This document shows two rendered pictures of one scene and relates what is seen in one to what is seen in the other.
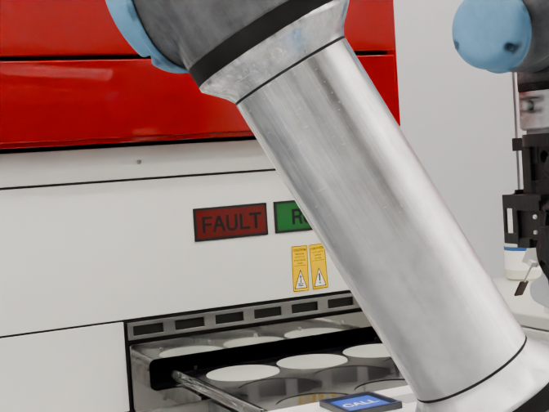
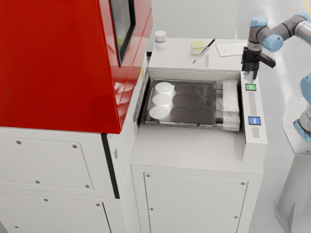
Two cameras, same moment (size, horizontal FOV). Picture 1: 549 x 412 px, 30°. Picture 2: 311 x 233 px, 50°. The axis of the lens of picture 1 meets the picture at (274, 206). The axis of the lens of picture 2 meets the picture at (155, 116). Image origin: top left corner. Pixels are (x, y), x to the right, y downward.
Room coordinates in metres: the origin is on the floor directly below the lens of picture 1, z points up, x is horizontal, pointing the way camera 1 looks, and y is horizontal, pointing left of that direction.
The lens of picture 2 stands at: (0.63, 1.12, 2.06)
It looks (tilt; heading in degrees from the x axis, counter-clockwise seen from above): 42 degrees down; 307
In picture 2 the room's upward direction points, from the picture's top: 4 degrees counter-clockwise
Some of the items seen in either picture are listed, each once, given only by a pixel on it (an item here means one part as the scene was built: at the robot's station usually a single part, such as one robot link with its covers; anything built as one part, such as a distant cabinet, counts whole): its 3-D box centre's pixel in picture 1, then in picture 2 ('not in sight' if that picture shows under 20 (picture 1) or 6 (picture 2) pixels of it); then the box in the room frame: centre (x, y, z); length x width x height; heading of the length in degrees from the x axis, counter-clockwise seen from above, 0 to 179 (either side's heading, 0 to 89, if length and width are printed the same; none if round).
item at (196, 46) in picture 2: not in sight; (197, 48); (1.45, -0.46, 1.00); 0.07 x 0.07 x 0.07; 44
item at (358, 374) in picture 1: (350, 375); (181, 100); (1.34, -0.09, 0.90); 0.34 x 0.34 x 0.01; 26
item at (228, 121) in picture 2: not in sight; (231, 121); (1.04, -0.08, 0.89); 0.08 x 0.03 x 0.03; 26
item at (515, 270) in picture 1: (525, 249); (160, 39); (1.68, -0.41, 1.01); 0.07 x 0.07 x 0.10
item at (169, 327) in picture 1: (267, 312); (140, 91); (1.53, 0.02, 0.96); 0.44 x 0.01 x 0.02; 116
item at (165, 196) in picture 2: not in sight; (197, 150); (1.28, -0.21, 0.41); 0.97 x 0.64 x 0.82; 116
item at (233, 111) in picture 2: not in sight; (231, 110); (1.08, -0.15, 0.89); 0.08 x 0.03 x 0.03; 26
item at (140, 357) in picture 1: (271, 355); (142, 101); (1.52, 0.02, 0.89); 0.44 x 0.02 x 0.10; 116
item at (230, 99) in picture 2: not in sight; (230, 105); (1.11, -0.22, 0.87); 0.36 x 0.08 x 0.03; 116
